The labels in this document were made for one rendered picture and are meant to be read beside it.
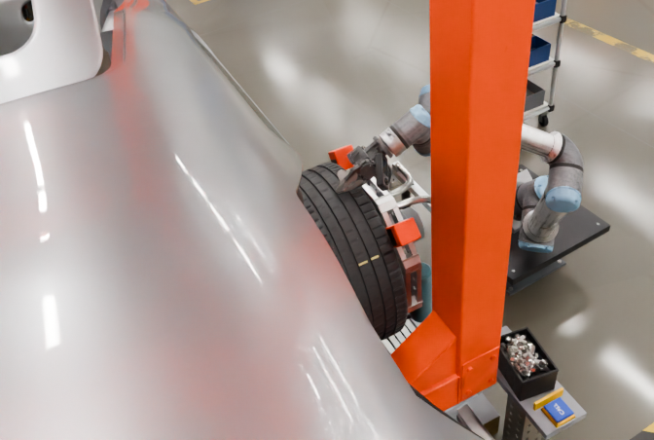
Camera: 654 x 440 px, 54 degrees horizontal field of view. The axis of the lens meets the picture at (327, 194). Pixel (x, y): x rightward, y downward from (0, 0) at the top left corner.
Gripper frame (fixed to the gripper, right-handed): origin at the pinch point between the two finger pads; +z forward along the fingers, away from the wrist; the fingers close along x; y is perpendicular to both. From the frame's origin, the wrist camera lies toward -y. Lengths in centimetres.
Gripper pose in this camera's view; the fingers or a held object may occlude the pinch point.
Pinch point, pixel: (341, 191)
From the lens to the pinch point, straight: 203.0
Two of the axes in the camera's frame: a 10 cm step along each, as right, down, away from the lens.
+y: -4.5, -6.6, 6.0
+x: -4.6, -4.1, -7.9
